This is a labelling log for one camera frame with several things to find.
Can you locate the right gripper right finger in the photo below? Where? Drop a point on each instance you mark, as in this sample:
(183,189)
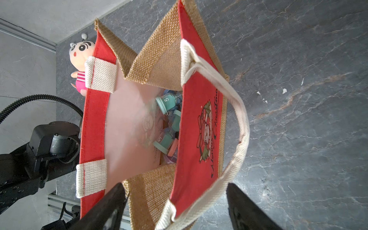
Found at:
(244,213)

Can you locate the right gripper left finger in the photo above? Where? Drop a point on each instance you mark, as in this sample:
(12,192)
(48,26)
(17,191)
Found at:
(107,213)

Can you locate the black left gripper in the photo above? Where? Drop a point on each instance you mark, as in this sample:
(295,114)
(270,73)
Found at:
(53,150)

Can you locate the green hourglass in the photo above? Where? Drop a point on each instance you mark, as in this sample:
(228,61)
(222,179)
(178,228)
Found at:
(166,102)
(165,139)

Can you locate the pink hourglass lying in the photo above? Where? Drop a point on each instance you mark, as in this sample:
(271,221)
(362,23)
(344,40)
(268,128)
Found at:
(173,148)

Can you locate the pink plush doll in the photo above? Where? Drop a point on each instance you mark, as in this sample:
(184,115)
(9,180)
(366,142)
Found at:
(79,53)

